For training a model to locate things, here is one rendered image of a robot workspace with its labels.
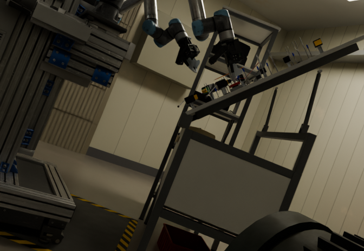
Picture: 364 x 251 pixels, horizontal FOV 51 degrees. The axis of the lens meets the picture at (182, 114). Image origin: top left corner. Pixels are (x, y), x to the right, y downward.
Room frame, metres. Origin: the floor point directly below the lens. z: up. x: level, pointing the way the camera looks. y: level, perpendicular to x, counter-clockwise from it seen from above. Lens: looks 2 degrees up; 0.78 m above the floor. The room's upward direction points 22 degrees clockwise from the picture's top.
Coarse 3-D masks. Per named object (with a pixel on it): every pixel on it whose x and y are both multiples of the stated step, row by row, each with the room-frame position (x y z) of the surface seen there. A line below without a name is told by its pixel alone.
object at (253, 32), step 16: (240, 16) 3.04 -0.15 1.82; (240, 32) 3.49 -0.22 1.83; (256, 32) 3.32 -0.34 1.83; (272, 32) 3.10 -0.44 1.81; (208, 48) 3.04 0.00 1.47; (208, 64) 3.51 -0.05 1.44; (224, 64) 3.23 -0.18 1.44; (240, 64) 3.07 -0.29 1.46; (256, 80) 3.04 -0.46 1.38; (224, 112) 3.07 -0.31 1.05; (176, 128) 3.04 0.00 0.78; (160, 176) 3.04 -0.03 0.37; (144, 208) 3.04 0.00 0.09
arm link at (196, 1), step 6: (192, 0) 1.96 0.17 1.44; (198, 0) 1.96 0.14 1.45; (192, 6) 1.97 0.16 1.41; (198, 6) 1.96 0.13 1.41; (192, 12) 1.97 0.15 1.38; (198, 12) 1.96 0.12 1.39; (204, 12) 1.98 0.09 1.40; (192, 18) 1.98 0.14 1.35; (198, 18) 1.96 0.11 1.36; (198, 36) 1.95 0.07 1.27
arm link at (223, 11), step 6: (216, 12) 1.84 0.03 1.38; (222, 12) 1.83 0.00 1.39; (228, 12) 1.85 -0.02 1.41; (216, 18) 1.83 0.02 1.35; (222, 18) 1.83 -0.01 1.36; (228, 18) 1.84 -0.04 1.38; (216, 24) 1.83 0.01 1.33; (222, 24) 1.83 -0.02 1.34; (228, 24) 1.84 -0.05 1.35; (216, 30) 1.86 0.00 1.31; (222, 30) 1.84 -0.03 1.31
